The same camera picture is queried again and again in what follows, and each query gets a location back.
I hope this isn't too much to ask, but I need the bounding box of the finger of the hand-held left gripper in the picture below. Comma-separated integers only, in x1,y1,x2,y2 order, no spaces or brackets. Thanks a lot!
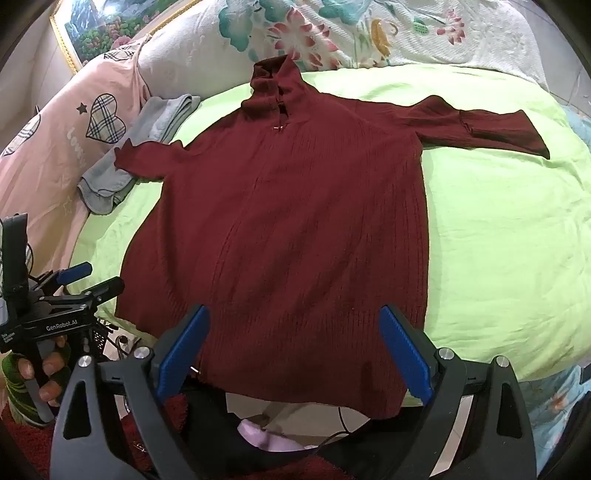
30,261,94,292
50,276,126,315

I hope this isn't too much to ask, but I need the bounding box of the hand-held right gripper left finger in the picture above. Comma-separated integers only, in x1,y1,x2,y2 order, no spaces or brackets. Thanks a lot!
50,304,213,480

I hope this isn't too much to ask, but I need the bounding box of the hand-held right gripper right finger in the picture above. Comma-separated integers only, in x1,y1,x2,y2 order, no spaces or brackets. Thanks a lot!
378,305,539,480

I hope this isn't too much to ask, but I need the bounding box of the dark red knit sweater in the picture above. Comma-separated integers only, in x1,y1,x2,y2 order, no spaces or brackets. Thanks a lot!
113,54,551,421

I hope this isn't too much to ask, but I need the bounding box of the person's left hand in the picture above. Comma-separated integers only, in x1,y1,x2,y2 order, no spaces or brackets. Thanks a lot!
17,335,73,408

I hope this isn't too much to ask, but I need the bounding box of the dark cloth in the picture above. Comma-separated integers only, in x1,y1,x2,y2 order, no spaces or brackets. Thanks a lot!
178,384,419,480

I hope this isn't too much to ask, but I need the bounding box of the pale purple cloth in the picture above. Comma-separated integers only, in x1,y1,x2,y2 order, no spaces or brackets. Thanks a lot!
238,418,320,454

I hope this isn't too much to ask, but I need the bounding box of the light green bed sheet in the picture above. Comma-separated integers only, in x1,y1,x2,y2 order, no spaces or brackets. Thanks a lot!
67,62,591,384

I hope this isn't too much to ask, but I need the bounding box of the grey folded garment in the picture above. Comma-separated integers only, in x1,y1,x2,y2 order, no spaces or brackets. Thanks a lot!
78,93,201,215

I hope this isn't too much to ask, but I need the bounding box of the gold framed landscape painting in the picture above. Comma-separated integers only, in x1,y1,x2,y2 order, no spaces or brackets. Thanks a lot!
48,0,206,75

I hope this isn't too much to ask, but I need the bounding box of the white floral quilt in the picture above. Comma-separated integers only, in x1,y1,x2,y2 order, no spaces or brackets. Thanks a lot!
139,0,550,100

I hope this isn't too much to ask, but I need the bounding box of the black cable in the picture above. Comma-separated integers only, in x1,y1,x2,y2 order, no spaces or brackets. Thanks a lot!
318,406,371,449

